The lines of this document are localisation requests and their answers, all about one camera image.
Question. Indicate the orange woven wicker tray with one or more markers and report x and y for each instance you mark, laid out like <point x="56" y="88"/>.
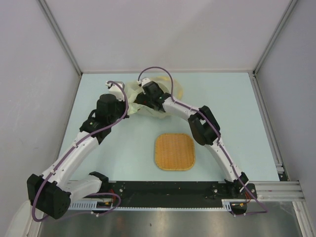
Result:
<point x="174" y="152"/>

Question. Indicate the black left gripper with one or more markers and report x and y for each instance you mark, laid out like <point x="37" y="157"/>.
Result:
<point x="123" y="104"/>

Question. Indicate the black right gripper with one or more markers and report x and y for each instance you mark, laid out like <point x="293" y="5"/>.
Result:
<point x="142" y="98"/>

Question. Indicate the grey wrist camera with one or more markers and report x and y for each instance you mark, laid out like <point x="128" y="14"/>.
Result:
<point x="143" y="82"/>
<point x="116" y="88"/>

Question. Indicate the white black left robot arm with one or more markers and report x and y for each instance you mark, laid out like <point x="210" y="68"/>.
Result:
<point x="49" y="193"/>

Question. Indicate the pale green plastic bag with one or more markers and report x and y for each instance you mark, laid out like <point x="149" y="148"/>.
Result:
<point x="135" y="96"/>

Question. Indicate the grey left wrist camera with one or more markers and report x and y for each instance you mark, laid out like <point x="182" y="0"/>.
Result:
<point x="116" y="88"/>

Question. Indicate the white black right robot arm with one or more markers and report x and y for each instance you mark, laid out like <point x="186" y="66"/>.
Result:
<point x="203" y="125"/>

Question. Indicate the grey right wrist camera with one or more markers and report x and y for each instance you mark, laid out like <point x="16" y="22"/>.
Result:
<point x="143" y="82"/>

